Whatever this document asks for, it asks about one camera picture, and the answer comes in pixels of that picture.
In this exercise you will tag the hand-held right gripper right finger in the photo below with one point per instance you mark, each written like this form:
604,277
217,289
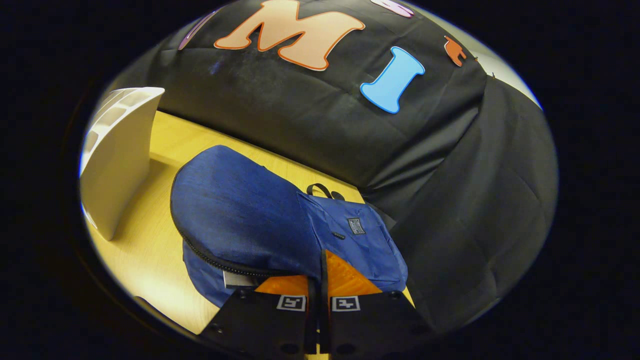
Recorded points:
380,325

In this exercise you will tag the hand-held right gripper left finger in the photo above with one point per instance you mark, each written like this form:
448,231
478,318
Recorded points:
260,325

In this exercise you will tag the blue schoolbag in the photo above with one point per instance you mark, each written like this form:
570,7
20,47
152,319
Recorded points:
240,210

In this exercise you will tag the black backdrop cloth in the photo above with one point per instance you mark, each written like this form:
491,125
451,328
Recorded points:
450,200

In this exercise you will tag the white bookshelf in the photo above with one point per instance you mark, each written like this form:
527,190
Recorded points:
120,165

